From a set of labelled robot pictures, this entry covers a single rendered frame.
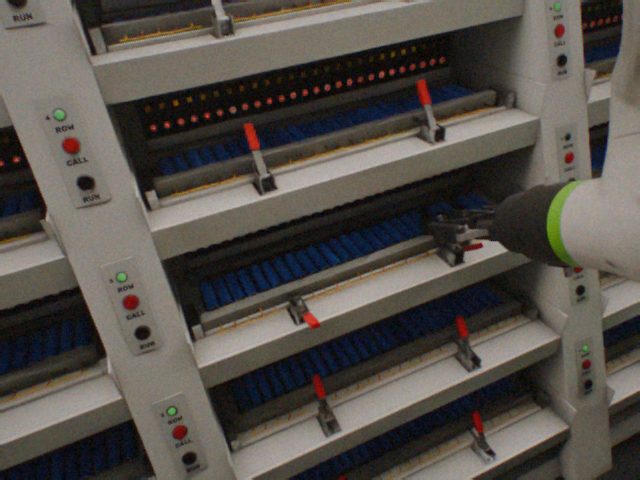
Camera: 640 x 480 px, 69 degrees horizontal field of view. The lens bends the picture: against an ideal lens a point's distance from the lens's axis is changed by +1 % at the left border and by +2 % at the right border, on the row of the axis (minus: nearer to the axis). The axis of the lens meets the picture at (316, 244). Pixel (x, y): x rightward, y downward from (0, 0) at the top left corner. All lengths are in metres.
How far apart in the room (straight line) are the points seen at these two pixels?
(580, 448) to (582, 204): 0.69
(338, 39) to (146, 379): 0.51
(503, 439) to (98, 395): 0.71
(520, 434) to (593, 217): 0.62
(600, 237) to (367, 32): 0.39
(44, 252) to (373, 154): 0.45
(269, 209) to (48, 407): 0.38
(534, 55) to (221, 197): 0.51
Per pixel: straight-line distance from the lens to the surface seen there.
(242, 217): 0.62
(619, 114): 0.50
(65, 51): 0.61
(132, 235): 0.60
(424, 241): 0.78
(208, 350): 0.68
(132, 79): 0.61
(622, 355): 1.23
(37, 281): 0.64
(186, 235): 0.61
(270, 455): 0.78
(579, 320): 0.98
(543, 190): 0.57
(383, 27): 0.70
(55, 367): 0.73
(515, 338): 0.93
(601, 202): 0.49
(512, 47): 0.86
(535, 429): 1.05
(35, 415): 0.72
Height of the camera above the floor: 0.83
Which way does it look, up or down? 16 degrees down
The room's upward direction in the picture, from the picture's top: 14 degrees counter-clockwise
